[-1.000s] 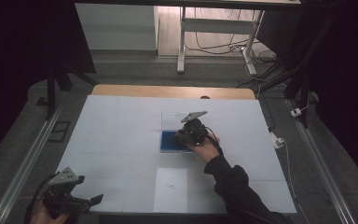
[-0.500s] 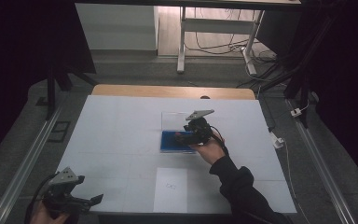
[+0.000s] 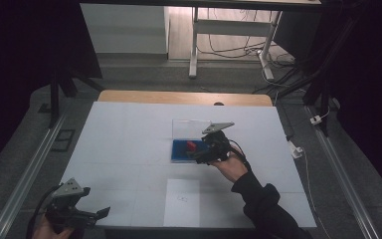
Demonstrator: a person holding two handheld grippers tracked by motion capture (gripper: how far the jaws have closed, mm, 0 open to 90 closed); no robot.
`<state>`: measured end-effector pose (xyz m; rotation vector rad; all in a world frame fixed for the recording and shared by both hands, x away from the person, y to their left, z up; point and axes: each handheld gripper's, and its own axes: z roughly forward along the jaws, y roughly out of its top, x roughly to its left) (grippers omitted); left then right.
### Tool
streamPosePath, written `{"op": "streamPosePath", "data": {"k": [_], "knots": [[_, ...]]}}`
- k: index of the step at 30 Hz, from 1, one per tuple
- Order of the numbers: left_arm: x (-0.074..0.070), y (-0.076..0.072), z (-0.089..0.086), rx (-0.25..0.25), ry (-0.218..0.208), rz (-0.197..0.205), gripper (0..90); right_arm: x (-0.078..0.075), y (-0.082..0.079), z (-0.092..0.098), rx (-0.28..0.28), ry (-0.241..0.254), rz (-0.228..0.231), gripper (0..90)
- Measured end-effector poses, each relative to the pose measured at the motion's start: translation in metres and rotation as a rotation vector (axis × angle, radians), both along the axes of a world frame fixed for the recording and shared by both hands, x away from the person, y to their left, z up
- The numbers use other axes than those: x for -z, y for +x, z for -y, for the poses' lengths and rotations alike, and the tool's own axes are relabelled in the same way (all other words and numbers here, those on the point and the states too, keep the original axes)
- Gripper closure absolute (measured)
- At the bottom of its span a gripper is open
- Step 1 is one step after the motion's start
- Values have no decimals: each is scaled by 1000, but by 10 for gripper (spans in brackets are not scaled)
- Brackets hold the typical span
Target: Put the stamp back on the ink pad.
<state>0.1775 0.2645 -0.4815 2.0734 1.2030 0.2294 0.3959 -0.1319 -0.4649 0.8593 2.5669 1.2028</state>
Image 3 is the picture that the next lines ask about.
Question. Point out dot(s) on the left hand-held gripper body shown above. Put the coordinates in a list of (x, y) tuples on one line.
[(67, 202)]

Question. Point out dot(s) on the person's right hand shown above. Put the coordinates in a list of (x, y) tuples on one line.
[(232, 167)]

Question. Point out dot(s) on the white paper sheet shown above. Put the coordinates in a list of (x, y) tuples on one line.
[(182, 202)]

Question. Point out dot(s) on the black tripod stand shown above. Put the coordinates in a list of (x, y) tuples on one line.
[(63, 79)]

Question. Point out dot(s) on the small red block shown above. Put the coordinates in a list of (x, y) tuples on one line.
[(191, 145)]

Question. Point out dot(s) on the aluminium floor rail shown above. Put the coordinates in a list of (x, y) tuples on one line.
[(26, 179), (343, 179)]

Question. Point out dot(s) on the white power adapter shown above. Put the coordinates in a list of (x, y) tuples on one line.
[(316, 119)]

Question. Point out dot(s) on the person's left hand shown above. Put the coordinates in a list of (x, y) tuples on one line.
[(48, 230)]

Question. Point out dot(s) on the white power plug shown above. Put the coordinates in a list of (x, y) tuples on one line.
[(295, 151)]

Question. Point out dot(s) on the black metal stand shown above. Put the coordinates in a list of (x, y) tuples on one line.
[(321, 83)]

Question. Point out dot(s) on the wooden table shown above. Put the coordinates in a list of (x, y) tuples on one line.
[(179, 98)]

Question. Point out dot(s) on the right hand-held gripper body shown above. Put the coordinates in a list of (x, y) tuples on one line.
[(218, 142)]

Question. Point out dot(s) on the white cabinet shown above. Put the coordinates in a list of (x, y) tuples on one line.
[(124, 28)]

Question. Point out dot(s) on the blue box with clear lid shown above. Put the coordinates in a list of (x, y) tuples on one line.
[(187, 146)]

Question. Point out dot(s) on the white metal desk frame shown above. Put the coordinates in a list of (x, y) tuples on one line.
[(232, 30)]

